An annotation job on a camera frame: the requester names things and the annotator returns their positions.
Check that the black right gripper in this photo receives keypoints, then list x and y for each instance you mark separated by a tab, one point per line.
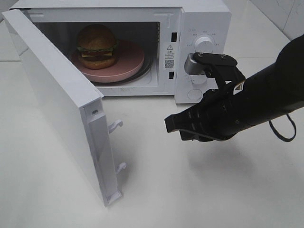
210	120

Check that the round white door button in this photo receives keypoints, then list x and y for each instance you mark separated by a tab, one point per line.
195	94

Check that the white dial knob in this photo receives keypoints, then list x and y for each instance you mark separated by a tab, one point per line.
198	79
203	44

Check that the pink round plate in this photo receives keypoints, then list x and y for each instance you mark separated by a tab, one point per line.
130	59

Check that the white microwave door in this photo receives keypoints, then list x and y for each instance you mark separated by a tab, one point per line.
70	102

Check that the burger with lettuce and cheese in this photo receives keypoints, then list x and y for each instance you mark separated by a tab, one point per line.
96	45

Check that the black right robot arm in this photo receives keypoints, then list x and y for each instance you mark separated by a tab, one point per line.
238	102

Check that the glass microwave turntable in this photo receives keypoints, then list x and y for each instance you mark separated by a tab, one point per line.
147	64

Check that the white microwave oven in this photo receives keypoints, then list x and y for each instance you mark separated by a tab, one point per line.
165	29

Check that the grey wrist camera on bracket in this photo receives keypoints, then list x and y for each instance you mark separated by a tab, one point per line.
221	67

